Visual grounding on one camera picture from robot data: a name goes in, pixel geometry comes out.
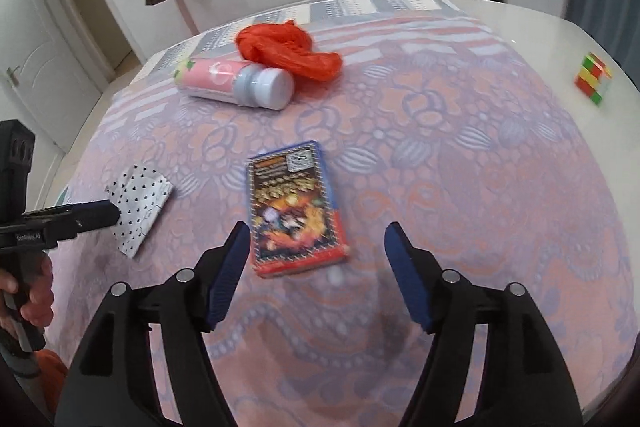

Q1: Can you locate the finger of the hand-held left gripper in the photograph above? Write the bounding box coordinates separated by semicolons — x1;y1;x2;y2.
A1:
56;201;121;240

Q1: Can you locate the pink purple patterned blanket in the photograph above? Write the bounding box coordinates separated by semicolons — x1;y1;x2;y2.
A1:
50;14;640;427

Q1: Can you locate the pink bottle grey cap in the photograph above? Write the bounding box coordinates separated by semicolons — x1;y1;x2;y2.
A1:
173;58;295;111

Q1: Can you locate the white black-dotted pouch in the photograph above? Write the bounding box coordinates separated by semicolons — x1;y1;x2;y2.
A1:
105;164;175;259

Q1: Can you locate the white room door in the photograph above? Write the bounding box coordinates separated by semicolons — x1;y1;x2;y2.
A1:
0;0;103;152

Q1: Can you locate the colourful card box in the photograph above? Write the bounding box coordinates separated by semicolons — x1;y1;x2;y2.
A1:
246;140;351;279

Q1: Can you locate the person's left hand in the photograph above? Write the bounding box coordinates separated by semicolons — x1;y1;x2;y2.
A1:
0;257;55;329

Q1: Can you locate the red plastic bag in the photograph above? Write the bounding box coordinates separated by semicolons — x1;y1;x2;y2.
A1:
235;19;344;82

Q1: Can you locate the colourful puzzle cube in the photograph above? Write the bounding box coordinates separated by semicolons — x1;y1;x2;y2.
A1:
574;53;614;106

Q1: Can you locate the orange cloth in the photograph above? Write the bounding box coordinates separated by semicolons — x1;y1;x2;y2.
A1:
39;349;69;414

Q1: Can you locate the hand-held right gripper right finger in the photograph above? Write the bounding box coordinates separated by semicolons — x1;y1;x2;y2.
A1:
384;221;585;427

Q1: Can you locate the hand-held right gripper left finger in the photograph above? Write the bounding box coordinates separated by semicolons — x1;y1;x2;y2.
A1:
54;221;252;427

